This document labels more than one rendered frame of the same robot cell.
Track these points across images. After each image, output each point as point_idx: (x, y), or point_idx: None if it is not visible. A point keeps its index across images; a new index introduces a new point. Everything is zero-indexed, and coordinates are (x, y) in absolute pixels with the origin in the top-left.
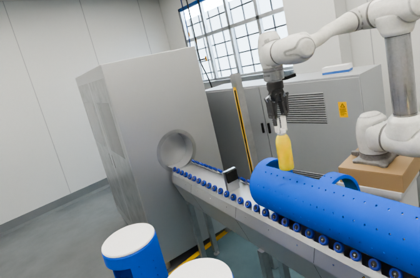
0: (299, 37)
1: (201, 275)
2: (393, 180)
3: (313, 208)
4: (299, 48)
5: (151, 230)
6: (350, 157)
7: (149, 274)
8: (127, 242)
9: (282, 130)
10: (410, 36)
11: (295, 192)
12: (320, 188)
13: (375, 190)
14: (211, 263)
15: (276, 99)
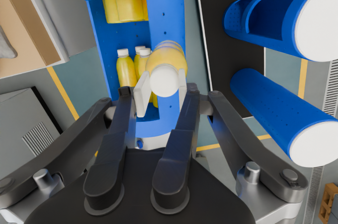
0: None
1: (327, 27)
2: None
3: None
4: None
5: (297, 141)
6: (7, 71)
7: (300, 105)
8: (326, 140)
9: (171, 69)
10: None
11: (178, 25)
12: None
13: (38, 5)
14: (306, 36)
15: (184, 150)
